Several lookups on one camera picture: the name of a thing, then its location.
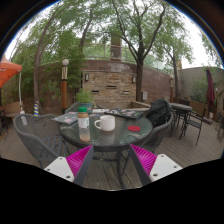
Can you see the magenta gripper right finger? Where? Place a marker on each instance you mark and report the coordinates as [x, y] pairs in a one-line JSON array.
[[151, 167]]

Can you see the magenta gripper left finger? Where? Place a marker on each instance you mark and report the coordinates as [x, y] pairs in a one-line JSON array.
[[74, 167]]

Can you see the grey wicker chair right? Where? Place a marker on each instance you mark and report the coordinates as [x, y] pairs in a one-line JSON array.
[[157, 135]]

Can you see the grey wicker chair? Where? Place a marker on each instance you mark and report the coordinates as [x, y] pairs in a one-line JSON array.
[[74, 107], [157, 135], [41, 136]]

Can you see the round glass patio table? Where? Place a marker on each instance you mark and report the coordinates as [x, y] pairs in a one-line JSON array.
[[117, 140]]

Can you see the red round coaster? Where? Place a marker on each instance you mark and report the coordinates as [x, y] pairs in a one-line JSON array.
[[134, 128]]

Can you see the grey wicker chair left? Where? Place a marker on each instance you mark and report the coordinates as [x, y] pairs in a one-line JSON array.
[[41, 136]]

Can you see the sticker-covered laptop left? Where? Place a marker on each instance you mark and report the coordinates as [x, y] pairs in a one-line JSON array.
[[67, 118]]

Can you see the sticker-covered laptop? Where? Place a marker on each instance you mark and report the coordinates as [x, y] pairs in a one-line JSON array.
[[67, 118], [123, 113]]

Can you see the clear bottle orange cap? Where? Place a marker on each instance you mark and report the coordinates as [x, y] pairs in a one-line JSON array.
[[83, 124]]

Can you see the sticker-covered laptop right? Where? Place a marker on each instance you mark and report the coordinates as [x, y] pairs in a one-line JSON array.
[[123, 113]]

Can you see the white ceramic mug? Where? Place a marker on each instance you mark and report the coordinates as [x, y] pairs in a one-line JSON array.
[[105, 123]]

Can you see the black backpack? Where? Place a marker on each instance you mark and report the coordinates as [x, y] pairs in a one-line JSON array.
[[159, 113]]

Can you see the grey wicker chair far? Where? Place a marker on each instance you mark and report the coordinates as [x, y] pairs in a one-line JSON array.
[[74, 107]]

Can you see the round side table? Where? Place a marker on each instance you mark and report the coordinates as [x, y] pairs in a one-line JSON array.
[[179, 111]]

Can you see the black metal chair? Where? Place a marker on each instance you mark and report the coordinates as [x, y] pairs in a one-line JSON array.
[[193, 119]]

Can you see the potted green plant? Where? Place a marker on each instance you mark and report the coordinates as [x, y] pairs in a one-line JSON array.
[[85, 99]]

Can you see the closed maroon patio umbrella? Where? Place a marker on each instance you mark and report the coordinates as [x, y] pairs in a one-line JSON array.
[[210, 91]]

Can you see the orange canopy umbrella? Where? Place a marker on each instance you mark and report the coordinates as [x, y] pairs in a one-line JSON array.
[[7, 70]]

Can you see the globe lamp post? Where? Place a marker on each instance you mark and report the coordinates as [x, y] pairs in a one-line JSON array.
[[65, 64]]

